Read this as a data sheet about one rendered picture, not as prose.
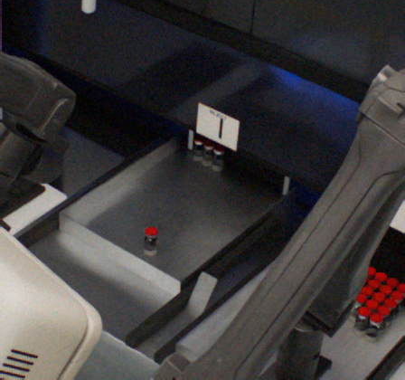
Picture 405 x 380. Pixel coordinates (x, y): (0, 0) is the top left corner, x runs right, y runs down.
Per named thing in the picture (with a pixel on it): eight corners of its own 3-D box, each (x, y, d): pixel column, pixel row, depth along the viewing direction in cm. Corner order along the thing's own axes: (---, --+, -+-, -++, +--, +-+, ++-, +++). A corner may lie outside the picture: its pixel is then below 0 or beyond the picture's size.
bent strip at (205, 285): (200, 298, 169) (202, 270, 166) (215, 307, 168) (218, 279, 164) (144, 344, 160) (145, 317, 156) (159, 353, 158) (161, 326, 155)
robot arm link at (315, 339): (277, 313, 134) (315, 331, 131) (304, 285, 139) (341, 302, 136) (270, 351, 138) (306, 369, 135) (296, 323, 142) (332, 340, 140)
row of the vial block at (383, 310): (296, 282, 174) (299, 261, 171) (387, 329, 165) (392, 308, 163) (288, 289, 172) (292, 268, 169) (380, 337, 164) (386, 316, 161)
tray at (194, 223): (181, 145, 203) (182, 129, 201) (296, 202, 192) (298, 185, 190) (59, 228, 181) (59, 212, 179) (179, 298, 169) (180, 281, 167)
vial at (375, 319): (368, 331, 165) (373, 310, 162) (380, 337, 164) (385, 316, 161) (362, 338, 163) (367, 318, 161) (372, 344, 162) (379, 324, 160)
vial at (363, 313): (357, 325, 166) (362, 304, 163) (368, 331, 165) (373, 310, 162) (350, 332, 164) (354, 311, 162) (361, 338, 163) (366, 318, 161)
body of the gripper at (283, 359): (331, 370, 144) (341, 333, 140) (291, 412, 137) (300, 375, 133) (293, 350, 147) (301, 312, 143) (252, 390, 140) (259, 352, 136)
